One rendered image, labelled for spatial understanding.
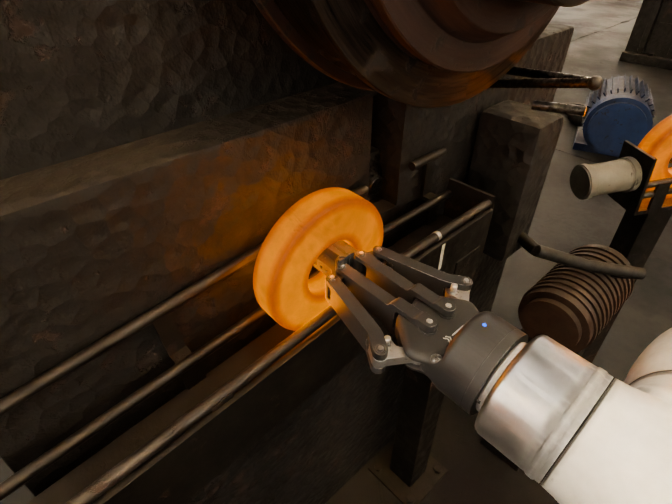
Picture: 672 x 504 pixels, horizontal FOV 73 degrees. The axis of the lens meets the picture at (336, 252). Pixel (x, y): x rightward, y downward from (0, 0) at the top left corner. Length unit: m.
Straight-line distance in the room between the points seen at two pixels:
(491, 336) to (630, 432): 0.10
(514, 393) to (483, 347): 0.04
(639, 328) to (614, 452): 1.38
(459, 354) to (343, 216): 0.17
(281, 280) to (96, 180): 0.17
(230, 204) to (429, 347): 0.23
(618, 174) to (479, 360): 0.59
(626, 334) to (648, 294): 0.24
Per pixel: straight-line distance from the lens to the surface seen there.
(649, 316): 1.76
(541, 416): 0.33
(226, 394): 0.43
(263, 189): 0.46
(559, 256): 0.81
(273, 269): 0.40
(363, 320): 0.37
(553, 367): 0.34
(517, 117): 0.71
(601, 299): 0.88
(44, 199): 0.38
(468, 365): 0.34
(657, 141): 0.90
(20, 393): 0.45
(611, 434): 0.33
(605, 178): 0.87
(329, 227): 0.42
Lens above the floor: 1.04
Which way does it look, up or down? 38 degrees down
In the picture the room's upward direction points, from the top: straight up
